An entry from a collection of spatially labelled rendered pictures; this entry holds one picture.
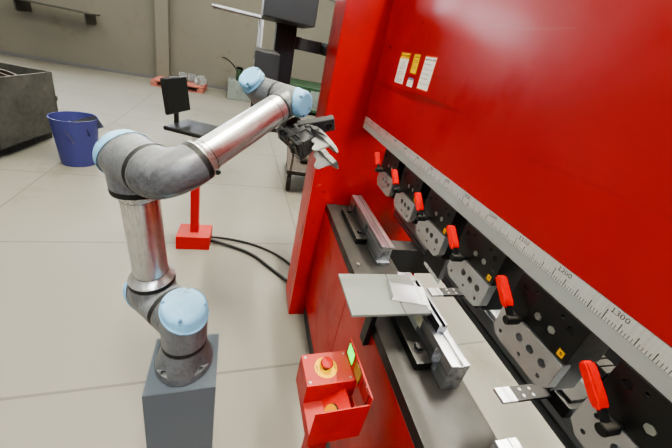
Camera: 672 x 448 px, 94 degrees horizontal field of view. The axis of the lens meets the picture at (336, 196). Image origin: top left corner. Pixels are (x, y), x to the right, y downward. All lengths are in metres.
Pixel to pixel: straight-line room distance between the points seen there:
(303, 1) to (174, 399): 1.61
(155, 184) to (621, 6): 0.88
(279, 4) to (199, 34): 8.55
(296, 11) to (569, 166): 1.36
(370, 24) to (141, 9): 9.11
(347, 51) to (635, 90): 1.17
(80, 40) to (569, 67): 10.65
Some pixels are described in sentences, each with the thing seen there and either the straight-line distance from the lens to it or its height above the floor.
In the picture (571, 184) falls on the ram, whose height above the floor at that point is 1.54.
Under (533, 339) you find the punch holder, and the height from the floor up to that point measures 1.25.
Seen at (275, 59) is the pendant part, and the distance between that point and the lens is 1.69.
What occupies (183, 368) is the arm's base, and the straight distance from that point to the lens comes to 1.04.
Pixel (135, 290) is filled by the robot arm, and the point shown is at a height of 1.01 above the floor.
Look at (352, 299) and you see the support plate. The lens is 1.01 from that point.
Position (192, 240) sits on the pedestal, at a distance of 2.78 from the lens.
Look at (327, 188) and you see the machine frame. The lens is 1.76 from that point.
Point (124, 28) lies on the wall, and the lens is 10.54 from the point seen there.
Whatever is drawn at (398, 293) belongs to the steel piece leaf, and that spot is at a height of 1.00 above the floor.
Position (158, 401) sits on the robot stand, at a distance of 1.10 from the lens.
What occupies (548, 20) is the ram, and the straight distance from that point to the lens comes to 0.85.
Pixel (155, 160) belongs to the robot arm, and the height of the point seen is 1.41.
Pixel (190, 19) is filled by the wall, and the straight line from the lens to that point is 10.23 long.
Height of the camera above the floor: 1.67
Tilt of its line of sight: 24 degrees down
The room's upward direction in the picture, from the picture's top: 13 degrees clockwise
